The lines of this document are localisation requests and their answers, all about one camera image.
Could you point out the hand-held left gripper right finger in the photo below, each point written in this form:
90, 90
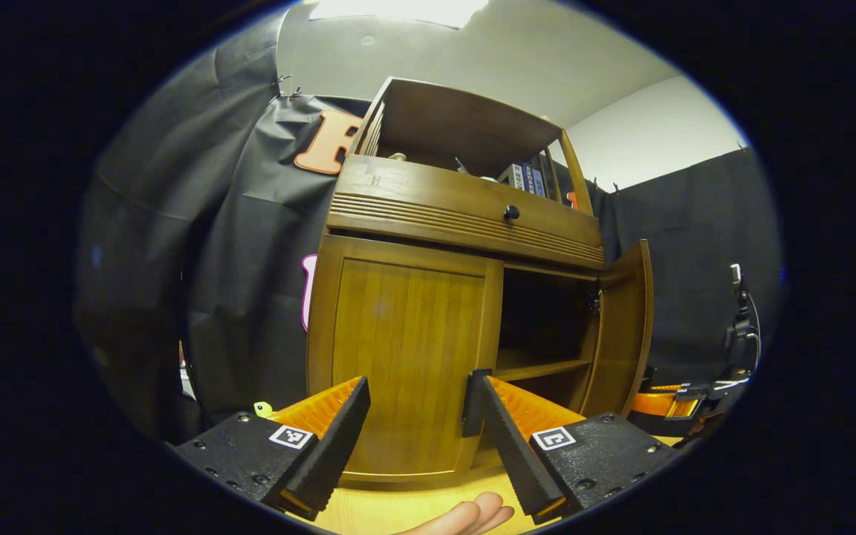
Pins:
510, 446

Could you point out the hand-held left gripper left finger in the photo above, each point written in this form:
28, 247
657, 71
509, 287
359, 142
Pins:
339, 438

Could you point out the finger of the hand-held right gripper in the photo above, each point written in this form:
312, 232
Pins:
666, 403

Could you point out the wooden shoe cabinet door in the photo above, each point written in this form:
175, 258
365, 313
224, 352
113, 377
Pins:
621, 334
413, 342

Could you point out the wooden double-door shoe cabinet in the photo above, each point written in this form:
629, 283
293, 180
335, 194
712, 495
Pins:
465, 230

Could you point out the green frog plush toy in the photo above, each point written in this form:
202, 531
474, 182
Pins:
263, 409

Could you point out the black backdrop cloth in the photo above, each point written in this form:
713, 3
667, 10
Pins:
250, 260

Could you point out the grey blue shelf book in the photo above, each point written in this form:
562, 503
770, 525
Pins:
541, 183

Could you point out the dark blue shelf book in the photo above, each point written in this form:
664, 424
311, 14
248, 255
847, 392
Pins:
529, 180

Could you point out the white shelf book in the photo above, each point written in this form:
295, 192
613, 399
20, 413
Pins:
511, 177

